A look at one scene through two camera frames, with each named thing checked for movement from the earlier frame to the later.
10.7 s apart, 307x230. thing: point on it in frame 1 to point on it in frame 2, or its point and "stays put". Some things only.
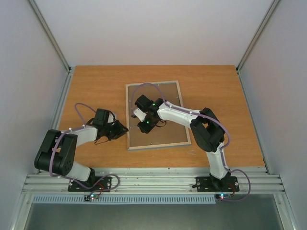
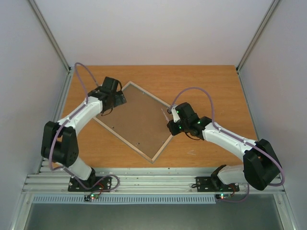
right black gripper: (146, 117) to (171, 127)
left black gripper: (120, 131) to (120, 99)
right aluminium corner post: (273, 7) stays put
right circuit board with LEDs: (223, 196) stays put
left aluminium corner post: (50, 36) stays put
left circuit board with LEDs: (90, 198) stays put
